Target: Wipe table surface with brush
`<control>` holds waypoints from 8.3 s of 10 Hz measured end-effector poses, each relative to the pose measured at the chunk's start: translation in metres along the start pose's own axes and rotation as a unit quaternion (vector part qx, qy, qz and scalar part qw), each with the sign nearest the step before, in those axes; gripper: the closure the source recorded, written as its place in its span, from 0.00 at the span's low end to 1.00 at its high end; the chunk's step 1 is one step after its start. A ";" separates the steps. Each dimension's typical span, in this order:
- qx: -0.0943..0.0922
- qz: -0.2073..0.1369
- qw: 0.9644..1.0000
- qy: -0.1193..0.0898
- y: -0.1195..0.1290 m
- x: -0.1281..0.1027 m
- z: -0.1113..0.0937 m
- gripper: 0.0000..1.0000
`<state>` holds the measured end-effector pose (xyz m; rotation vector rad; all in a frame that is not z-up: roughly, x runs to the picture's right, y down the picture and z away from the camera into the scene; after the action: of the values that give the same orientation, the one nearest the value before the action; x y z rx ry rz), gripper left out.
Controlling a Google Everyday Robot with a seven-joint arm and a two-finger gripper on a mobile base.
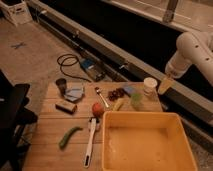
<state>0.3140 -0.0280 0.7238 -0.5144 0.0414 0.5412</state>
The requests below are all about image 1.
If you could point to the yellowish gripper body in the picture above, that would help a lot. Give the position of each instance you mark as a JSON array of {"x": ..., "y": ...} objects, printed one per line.
[{"x": 165, "y": 84}]

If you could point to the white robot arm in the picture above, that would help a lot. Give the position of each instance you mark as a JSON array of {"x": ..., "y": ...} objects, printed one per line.
[{"x": 193, "y": 48}]

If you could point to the blue sponge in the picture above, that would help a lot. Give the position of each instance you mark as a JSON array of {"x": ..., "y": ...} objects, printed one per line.
[{"x": 129, "y": 90}]

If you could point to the banana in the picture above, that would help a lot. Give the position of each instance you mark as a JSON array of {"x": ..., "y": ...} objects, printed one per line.
[{"x": 118, "y": 104}]

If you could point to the dark grapes bunch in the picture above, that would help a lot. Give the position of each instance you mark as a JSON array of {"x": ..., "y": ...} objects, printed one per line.
[{"x": 115, "y": 94}]

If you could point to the yellow plastic tub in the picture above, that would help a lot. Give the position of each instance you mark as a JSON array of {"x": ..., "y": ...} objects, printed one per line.
[{"x": 145, "y": 141}]

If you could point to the blue power box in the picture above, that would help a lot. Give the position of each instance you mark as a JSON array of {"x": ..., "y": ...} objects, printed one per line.
[{"x": 92, "y": 70}]

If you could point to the red apple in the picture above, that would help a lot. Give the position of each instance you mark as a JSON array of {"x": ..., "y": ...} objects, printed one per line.
[{"x": 97, "y": 110}]

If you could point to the brown rectangular block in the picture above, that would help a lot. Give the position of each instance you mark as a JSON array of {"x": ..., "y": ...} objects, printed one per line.
[{"x": 66, "y": 107}]

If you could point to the dark metal cup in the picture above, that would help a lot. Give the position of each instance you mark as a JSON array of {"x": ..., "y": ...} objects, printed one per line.
[{"x": 62, "y": 85}]

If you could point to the green chili pepper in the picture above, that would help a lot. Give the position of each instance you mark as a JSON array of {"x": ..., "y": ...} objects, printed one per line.
[{"x": 67, "y": 135}]

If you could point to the black chair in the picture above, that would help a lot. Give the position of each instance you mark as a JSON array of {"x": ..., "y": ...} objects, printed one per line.
[{"x": 14, "y": 116}]

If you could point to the white crate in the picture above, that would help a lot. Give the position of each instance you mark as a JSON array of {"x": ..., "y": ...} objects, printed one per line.
[{"x": 17, "y": 14}]

